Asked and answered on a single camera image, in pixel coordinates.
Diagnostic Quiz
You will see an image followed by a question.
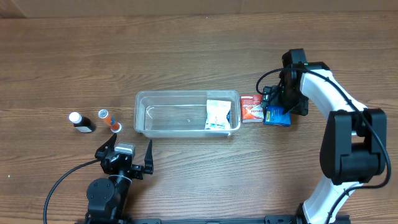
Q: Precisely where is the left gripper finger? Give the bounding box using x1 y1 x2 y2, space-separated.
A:
95 133 117 158
144 140 154 174

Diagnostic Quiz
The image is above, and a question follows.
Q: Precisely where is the blue medicine box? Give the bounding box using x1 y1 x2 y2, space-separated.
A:
264 106 291 127

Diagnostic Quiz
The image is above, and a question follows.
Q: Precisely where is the orange tube white cap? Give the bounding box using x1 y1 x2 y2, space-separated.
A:
98 109 122 133

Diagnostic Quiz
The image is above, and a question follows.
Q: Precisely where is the dark bottle white cap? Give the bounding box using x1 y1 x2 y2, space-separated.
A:
68 112 96 133

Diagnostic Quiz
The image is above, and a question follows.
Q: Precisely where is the red medicine box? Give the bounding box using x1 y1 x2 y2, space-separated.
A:
240 95 264 123

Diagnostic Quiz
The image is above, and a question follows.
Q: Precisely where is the clear plastic container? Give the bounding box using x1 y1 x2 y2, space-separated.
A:
134 90 241 138

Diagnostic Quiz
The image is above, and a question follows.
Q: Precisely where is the white medicine box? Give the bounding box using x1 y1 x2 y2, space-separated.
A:
205 100 231 131

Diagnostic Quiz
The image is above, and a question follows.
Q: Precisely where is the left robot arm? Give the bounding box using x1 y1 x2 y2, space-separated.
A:
85 134 154 223

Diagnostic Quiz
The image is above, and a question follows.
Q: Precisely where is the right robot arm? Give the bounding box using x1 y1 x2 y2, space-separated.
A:
257 49 391 224

